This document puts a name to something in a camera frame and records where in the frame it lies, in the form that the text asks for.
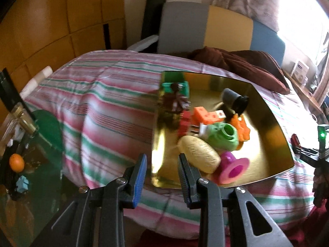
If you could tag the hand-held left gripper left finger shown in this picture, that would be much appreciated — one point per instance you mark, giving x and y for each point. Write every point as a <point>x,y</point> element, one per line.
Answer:
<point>138,180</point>

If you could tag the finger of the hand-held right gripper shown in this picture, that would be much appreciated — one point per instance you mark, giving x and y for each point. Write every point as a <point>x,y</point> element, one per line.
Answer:
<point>308,157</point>

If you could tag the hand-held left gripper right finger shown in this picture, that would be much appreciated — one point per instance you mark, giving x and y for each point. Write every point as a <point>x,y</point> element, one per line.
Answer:
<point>183,182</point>

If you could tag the beige toy potato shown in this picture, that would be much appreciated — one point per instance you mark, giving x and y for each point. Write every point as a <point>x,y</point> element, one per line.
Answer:
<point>198,154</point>

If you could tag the gold-lined maroon box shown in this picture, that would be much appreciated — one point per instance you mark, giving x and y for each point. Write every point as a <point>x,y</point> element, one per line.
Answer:
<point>264,144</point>

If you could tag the magenta spool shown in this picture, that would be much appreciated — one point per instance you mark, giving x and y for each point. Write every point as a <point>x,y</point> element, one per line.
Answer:
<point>231,167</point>

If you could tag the red linked cubes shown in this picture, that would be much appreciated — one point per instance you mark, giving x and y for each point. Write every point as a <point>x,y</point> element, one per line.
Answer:
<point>184,123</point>

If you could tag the orange toothed toy piece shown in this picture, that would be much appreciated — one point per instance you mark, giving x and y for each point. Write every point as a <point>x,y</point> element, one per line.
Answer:
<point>243,131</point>

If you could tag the orange linked cubes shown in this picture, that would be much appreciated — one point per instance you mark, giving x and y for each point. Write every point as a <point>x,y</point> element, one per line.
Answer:
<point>201,114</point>

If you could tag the green toy crate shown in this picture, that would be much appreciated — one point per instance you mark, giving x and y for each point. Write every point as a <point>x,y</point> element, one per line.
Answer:
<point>185,88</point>

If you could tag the black plastic cylinder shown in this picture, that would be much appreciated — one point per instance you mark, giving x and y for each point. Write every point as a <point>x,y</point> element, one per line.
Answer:
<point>231,96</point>

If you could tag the red cloth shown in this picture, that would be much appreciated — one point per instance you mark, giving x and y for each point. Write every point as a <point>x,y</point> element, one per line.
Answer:
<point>164,241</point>

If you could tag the wooden shelf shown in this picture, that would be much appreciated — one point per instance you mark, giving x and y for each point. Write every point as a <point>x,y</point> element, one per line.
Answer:
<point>303,88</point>

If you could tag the striped bedspread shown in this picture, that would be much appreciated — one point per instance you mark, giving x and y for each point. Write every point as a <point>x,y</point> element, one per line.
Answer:
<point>102,108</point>

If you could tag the white cardboard box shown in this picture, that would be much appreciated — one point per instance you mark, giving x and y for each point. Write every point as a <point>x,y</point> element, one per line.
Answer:
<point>300,69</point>

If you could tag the beige window curtain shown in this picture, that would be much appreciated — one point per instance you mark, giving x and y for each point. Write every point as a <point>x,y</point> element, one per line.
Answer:
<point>322,64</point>

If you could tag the green glass side table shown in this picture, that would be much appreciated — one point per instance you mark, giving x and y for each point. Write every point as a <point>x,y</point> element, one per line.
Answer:
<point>48,126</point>

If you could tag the brown blanket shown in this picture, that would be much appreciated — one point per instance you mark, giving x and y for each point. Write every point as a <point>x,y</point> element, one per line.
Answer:
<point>244,64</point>

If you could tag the small blue toy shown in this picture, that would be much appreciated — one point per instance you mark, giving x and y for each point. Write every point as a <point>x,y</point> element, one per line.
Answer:
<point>22,184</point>

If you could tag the orange fruit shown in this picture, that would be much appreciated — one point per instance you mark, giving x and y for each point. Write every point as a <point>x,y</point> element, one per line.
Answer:
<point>17,162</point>

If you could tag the brass ornament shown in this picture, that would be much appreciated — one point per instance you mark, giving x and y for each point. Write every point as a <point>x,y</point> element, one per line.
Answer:
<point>24,119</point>

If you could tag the window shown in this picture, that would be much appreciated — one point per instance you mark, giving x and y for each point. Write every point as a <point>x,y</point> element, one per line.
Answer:
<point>303,18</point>

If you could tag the grey yellow blue headboard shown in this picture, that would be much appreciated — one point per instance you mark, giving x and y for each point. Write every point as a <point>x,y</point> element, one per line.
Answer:
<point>226,28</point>

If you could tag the black metal stand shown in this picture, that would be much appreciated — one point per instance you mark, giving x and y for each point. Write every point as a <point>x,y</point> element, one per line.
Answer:
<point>10,92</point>

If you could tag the black rolled mat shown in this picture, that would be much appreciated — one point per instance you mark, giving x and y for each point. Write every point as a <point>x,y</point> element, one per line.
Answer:
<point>151,18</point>

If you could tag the wooden wardrobe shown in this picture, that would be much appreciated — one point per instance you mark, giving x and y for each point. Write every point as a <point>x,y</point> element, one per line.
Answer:
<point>51,18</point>

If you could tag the white bed frame bar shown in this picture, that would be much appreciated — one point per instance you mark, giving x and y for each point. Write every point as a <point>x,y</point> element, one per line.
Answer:
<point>144,42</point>

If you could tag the white bed post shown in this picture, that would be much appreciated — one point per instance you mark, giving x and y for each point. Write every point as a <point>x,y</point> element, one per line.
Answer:
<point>41,76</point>

